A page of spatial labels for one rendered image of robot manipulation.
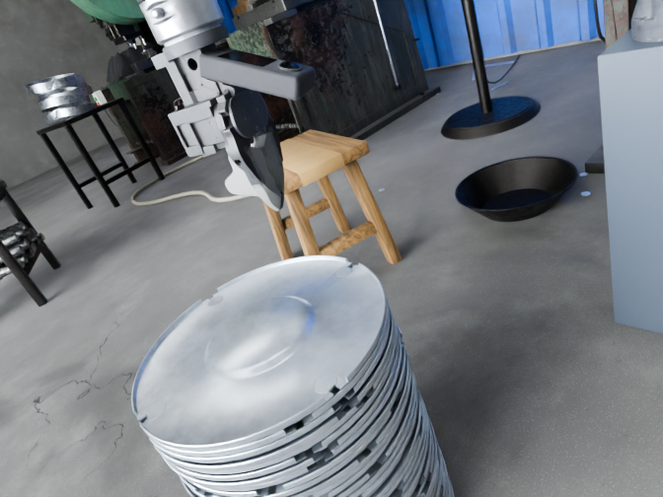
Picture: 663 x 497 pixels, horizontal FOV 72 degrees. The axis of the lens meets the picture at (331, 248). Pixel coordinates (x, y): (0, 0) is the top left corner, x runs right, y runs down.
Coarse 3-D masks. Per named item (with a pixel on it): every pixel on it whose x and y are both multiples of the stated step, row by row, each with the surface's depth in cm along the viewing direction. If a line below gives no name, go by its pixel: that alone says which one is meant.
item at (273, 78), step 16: (224, 48) 50; (208, 64) 47; (224, 64) 47; (240, 64) 46; (256, 64) 46; (272, 64) 47; (288, 64) 46; (224, 80) 47; (240, 80) 47; (256, 80) 46; (272, 80) 46; (288, 80) 45; (304, 80) 46; (288, 96) 46
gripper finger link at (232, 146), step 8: (232, 128) 49; (232, 136) 49; (240, 136) 50; (232, 144) 49; (240, 144) 50; (248, 144) 51; (232, 152) 50; (240, 152) 50; (232, 160) 50; (240, 160) 50; (248, 160) 51; (240, 168) 51; (248, 168) 51; (248, 176) 52; (256, 176) 52; (256, 184) 53
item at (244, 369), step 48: (240, 288) 61; (288, 288) 57; (336, 288) 53; (192, 336) 55; (240, 336) 50; (288, 336) 47; (336, 336) 46; (144, 384) 50; (192, 384) 47; (240, 384) 44; (288, 384) 42; (336, 384) 40; (192, 432) 41; (240, 432) 39
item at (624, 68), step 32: (608, 64) 58; (640, 64) 56; (608, 96) 60; (640, 96) 58; (608, 128) 62; (640, 128) 60; (608, 160) 65; (640, 160) 62; (608, 192) 67; (640, 192) 64; (640, 224) 66; (640, 256) 69; (640, 288) 72; (640, 320) 75
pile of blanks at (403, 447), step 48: (384, 384) 45; (336, 432) 40; (384, 432) 44; (432, 432) 59; (192, 480) 42; (240, 480) 41; (288, 480) 42; (336, 480) 42; (384, 480) 46; (432, 480) 53
